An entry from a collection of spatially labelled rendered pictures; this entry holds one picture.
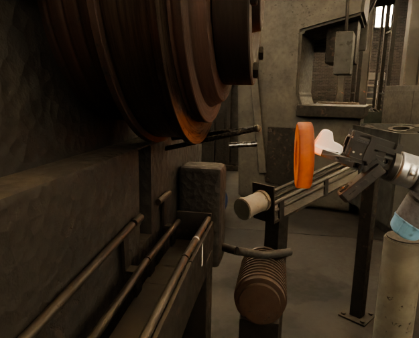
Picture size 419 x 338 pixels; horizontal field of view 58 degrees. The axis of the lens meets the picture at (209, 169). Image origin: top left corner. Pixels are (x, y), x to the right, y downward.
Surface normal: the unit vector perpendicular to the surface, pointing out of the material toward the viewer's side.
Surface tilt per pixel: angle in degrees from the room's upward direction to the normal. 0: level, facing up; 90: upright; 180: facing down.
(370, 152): 89
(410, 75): 90
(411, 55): 90
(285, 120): 90
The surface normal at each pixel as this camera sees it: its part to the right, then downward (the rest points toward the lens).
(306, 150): -0.15, -0.11
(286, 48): -0.42, 0.17
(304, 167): -0.15, 0.37
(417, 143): 0.07, 0.20
